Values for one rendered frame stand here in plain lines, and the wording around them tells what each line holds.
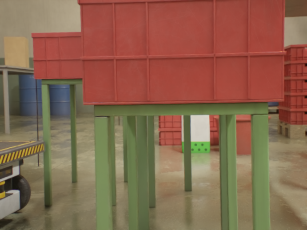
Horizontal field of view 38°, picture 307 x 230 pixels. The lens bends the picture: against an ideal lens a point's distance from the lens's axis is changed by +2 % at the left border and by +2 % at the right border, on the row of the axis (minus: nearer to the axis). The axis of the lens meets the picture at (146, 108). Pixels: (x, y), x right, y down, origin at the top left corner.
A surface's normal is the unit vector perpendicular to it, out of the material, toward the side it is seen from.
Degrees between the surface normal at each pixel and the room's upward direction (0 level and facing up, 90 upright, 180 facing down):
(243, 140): 99
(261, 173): 90
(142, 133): 90
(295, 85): 90
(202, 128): 85
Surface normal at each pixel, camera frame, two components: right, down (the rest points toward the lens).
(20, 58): 0.13, 0.05
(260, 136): -0.08, 0.05
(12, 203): 0.97, 0.00
